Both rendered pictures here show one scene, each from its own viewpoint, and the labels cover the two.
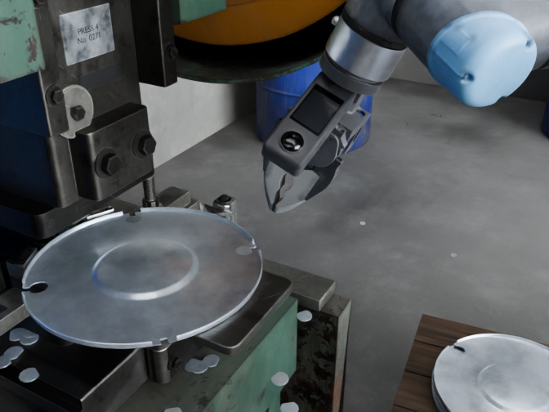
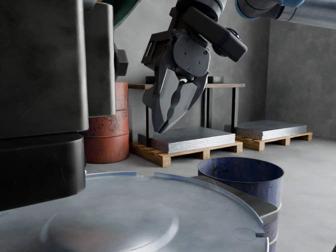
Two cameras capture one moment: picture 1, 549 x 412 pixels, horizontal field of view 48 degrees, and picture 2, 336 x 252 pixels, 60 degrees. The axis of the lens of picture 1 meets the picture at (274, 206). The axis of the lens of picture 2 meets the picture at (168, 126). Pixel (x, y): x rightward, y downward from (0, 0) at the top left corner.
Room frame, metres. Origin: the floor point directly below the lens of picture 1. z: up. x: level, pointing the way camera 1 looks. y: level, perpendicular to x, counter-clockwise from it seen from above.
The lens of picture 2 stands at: (0.46, 0.37, 0.92)
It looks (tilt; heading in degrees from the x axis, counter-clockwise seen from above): 9 degrees down; 297
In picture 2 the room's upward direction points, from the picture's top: straight up
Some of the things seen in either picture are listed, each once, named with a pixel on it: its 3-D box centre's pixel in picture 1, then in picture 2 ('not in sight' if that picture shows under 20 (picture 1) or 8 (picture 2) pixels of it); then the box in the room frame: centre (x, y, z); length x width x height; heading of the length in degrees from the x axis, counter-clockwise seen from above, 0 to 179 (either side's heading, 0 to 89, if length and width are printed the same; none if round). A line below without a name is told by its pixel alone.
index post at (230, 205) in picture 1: (225, 224); not in sight; (0.78, 0.07, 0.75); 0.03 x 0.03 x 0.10; 61
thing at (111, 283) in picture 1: (145, 266); (112, 221); (0.63, 0.16, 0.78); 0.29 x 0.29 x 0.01
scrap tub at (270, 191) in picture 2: not in sight; (237, 212); (0.78, -1.04, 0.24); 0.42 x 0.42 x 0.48
